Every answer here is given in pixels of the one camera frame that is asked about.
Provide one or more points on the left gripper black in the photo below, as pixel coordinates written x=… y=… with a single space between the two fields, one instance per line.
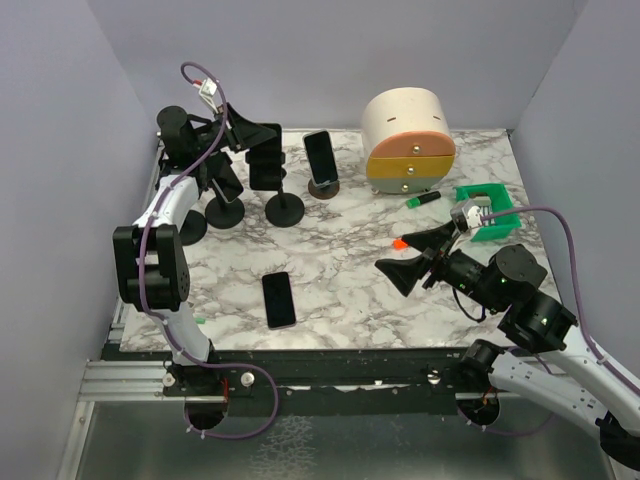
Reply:
x=245 y=132

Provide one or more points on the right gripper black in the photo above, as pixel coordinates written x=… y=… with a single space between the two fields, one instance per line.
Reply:
x=404 y=271

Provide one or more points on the black phone stand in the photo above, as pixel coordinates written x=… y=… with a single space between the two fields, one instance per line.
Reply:
x=193 y=229
x=222 y=215
x=284 y=209

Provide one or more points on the purple smartphone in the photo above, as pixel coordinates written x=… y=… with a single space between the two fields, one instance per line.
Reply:
x=278 y=299

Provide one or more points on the tall black smartphone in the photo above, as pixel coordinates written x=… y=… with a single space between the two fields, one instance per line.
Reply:
x=265 y=162

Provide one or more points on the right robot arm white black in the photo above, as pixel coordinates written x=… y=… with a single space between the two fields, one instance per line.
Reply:
x=598 y=394

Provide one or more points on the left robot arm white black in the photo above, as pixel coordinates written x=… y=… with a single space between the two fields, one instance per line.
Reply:
x=196 y=188

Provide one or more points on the black smartphone on wooden stand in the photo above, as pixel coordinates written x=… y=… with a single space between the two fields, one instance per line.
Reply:
x=321 y=158

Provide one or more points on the orange highlighter marker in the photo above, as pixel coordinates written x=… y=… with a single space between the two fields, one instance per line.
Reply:
x=399 y=244

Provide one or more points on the black smartphone far left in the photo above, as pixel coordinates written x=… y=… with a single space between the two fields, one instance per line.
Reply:
x=224 y=177

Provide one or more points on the green highlighter marker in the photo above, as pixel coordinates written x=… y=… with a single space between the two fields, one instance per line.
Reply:
x=423 y=199

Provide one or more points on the green plastic bin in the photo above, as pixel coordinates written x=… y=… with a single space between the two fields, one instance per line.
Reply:
x=491 y=198

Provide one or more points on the cream drawer cabinet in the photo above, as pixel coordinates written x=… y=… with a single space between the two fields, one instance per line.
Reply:
x=406 y=141

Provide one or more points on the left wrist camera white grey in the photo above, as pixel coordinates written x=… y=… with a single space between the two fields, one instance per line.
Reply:
x=212 y=95

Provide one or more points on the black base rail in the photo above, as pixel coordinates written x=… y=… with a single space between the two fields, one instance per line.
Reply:
x=329 y=382

